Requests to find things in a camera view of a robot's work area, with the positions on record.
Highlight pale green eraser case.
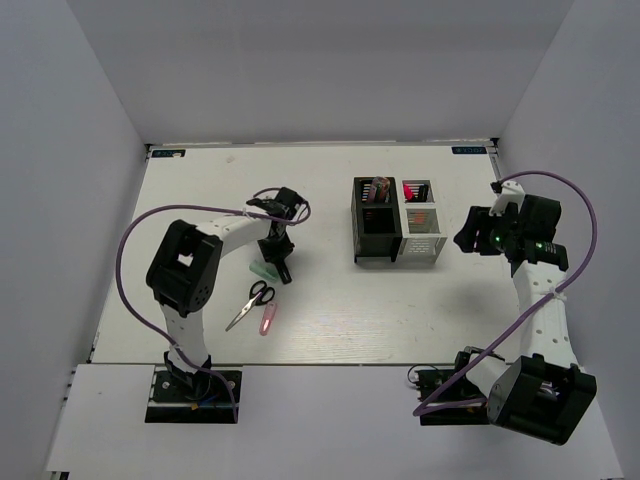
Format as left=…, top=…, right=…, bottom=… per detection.
left=249, top=260, right=280, bottom=283

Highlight pink translucent eraser case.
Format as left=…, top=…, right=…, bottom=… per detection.
left=259, top=301, right=277, bottom=336

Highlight white slotted pen holder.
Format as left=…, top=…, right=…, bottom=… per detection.
left=398, top=179, right=448, bottom=264

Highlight orange cap black highlighter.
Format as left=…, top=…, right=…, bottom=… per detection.
left=415, top=184, right=429, bottom=203

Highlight left blue table label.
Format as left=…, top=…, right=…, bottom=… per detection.
left=151, top=149, right=186, bottom=158

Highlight pink patterned glue bottle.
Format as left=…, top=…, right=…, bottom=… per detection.
left=367, top=176, right=391, bottom=203

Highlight blue table label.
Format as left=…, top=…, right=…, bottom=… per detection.
left=451, top=145, right=487, bottom=155
left=151, top=149, right=186, bottom=158

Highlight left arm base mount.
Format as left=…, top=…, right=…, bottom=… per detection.
left=144, top=368, right=235, bottom=424

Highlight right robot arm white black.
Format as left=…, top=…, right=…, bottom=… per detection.
left=451, top=193, right=597, bottom=445

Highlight black slotted pen holder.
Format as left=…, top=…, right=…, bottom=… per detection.
left=351, top=177, right=403, bottom=263

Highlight pink cap black highlighter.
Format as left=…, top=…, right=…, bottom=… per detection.
left=403, top=184, right=415, bottom=202

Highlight right blue table label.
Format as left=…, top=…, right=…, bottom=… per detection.
left=451, top=145, right=487, bottom=155

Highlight black handled scissors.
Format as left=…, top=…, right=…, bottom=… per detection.
left=225, top=280, right=276, bottom=332

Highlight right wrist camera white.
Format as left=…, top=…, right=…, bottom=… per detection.
left=489, top=180, right=525, bottom=216

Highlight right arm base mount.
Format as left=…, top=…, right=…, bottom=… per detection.
left=406, top=347, right=489, bottom=427

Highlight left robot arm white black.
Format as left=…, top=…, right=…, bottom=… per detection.
left=146, top=187, right=310, bottom=399

